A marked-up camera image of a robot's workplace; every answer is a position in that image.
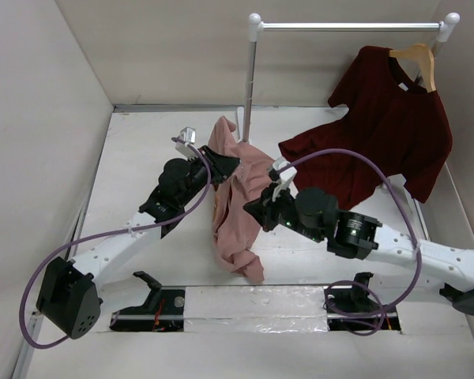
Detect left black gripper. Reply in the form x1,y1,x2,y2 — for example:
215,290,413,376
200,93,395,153
178,145,239,207

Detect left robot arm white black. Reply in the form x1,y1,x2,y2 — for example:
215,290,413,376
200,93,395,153
36,143,240,340

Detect purple cable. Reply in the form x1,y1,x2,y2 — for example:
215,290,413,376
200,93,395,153
269,148,423,335
18,136,213,351

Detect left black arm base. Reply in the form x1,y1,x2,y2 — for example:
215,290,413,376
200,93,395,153
109,271,186,332

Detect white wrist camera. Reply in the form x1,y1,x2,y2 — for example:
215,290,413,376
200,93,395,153
268,156,297,202
171,127,197,159

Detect wooden hanger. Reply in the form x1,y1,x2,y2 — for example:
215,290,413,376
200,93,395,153
389,43,436,93

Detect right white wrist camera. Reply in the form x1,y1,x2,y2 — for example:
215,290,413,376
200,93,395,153
268,156,297,202

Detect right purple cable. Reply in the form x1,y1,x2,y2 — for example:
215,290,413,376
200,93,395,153
269,148,423,335

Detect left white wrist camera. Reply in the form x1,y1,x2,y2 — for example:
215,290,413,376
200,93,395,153
171,127,197,159

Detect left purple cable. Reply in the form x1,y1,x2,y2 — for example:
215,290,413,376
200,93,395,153
18,136,213,351

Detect metal clothes rack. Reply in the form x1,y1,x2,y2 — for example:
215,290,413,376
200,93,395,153
232,13,461,141

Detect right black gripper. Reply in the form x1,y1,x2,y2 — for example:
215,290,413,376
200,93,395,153
243,179,324,242

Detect pink t shirt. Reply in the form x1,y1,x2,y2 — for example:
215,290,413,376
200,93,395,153
208,116,273,283

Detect dark red t shirt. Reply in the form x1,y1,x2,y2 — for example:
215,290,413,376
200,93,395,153
278,46,453,210

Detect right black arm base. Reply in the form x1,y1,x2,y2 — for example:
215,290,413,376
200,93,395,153
323,272,401,336

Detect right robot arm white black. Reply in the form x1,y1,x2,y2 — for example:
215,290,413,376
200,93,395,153
243,185,474,316

